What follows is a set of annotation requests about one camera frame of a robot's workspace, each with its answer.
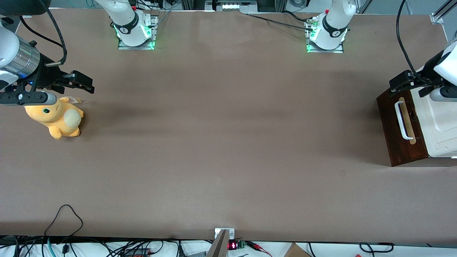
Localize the brown cardboard box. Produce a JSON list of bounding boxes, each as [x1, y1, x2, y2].
[[283, 242, 312, 257]]

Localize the red clip leads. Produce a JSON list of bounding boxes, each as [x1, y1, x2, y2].
[[246, 241, 274, 257]]

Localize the thin black looped cable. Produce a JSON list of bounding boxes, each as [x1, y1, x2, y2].
[[44, 204, 84, 238]]

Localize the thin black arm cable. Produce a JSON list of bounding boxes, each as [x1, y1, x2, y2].
[[19, 16, 64, 49]]

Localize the white lit device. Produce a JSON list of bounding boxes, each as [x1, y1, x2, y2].
[[205, 0, 258, 12]]

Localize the white cabinet with wooden frame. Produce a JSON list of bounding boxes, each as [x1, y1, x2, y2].
[[410, 85, 457, 158]]

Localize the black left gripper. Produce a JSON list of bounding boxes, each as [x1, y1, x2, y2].
[[389, 53, 447, 98]]

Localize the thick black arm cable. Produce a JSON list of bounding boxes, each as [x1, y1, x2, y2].
[[44, 6, 69, 67], [396, 0, 435, 86]]

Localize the aluminium frame profile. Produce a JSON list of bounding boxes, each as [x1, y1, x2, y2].
[[430, 0, 457, 25]]

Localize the black cable across table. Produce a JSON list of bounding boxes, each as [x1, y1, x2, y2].
[[246, 10, 315, 31]]

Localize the black flat looped cable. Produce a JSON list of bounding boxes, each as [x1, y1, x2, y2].
[[358, 242, 395, 253]]

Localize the dark wood drawer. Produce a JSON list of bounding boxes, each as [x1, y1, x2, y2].
[[376, 87, 429, 167]]

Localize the white drawer handle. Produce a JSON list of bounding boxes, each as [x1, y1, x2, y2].
[[394, 101, 415, 140]]

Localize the orange plush toy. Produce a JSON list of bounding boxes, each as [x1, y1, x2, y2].
[[24, 96, 85, 140]]

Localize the tan oval handle backplate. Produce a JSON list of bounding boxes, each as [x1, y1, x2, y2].
[[398, 97, 417, 145]]

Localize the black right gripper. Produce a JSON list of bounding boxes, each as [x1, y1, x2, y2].
[[14, 53, 95, 94]]

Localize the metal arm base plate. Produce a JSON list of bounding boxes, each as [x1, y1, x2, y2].
[[117, 16, 156, 51], [306, 21, 345, 54]]

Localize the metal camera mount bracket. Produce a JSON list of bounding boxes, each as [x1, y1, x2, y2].
[[214, 228, 236, 257]]

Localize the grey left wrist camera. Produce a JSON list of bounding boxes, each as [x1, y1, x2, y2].
[[430, 86, 457, 103]]

